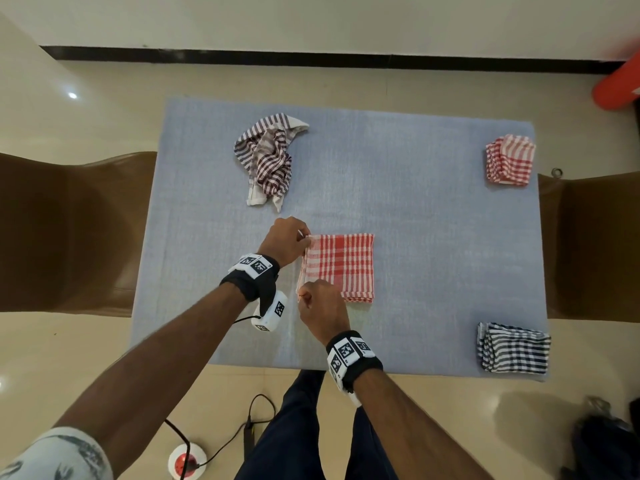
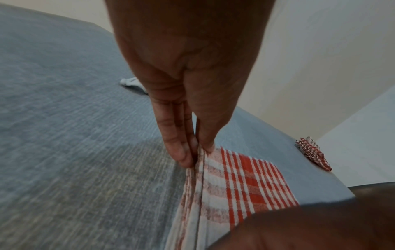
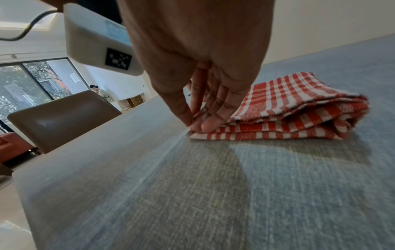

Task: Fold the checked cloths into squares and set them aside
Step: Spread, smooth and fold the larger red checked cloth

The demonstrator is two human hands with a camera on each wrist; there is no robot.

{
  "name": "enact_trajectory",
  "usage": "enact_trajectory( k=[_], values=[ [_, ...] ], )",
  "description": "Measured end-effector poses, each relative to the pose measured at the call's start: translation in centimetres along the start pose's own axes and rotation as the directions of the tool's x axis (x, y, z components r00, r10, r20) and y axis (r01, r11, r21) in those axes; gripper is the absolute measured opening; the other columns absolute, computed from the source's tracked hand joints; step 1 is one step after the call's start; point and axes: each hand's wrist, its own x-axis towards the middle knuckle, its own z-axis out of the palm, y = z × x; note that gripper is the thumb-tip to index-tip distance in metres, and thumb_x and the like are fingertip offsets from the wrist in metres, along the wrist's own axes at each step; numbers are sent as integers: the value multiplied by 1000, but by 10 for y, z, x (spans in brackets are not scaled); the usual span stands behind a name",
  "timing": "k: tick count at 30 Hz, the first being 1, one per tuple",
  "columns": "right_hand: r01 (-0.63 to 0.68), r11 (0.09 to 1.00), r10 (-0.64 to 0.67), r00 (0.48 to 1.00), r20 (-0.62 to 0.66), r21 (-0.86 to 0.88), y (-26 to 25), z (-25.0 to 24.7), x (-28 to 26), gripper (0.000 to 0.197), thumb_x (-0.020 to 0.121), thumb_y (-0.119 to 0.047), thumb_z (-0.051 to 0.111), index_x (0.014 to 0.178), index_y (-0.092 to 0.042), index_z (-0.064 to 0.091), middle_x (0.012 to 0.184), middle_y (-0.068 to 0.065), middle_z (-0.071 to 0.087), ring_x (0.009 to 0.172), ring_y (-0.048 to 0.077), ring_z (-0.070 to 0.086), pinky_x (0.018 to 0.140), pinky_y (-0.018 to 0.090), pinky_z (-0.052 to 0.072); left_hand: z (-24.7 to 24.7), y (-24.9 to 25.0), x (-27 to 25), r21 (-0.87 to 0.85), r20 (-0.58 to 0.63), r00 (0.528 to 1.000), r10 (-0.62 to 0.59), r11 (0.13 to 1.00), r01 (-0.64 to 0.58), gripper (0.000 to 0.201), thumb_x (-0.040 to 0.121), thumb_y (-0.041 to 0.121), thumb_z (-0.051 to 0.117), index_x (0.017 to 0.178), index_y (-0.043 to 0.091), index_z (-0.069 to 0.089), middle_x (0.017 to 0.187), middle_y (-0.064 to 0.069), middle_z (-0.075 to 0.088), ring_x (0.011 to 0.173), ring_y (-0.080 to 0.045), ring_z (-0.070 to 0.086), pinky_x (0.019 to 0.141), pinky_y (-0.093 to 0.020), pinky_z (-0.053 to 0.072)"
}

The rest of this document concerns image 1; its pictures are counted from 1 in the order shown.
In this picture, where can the person's right hand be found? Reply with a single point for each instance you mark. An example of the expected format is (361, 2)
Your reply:
(324, 309)

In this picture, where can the person's left hand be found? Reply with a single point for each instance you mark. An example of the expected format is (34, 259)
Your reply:
(281, 240)

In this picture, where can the person's left fingers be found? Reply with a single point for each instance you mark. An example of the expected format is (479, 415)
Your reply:
(304, 237)

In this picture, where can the person's right fingers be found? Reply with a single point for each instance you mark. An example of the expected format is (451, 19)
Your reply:
(304, 293)

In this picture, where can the person's left forearm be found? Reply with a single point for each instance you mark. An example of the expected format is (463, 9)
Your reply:
(150, 359)

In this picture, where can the person's right forearm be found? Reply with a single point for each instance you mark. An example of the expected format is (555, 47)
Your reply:
(420, 434)

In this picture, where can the crumpled brown striped cloth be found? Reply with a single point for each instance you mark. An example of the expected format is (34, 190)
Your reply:
(267, 157)

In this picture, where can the light blue table cloth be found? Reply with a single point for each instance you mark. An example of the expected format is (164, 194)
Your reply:
(425, 234)

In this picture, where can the person's dark trousers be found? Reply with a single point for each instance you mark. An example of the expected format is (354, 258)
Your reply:
(295, 434)

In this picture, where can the black power adapter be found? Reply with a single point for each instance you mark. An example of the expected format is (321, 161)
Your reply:
(248, 437)

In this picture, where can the white and red power socket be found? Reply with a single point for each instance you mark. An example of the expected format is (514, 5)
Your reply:
(187, 462)

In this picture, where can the folded dark blue checked cloth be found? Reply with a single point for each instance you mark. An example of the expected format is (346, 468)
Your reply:
(515, 348)

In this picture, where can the small folded red checked cloth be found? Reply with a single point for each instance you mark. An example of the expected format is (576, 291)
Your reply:
(511, 159)

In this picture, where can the brown chair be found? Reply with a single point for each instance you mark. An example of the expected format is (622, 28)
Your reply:
(595, 244)
(65, 234)

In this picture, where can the white patterned sleeve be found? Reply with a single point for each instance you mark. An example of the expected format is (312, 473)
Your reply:
(55, 457)

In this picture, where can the black bag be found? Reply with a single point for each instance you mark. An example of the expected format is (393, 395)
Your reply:
(605, 447)

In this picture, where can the orange red cylinder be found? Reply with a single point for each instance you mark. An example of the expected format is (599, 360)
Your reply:
(620, 84)

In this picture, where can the black wrist camera band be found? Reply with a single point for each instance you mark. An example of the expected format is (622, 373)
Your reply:
(350, 357)
(257, 277)

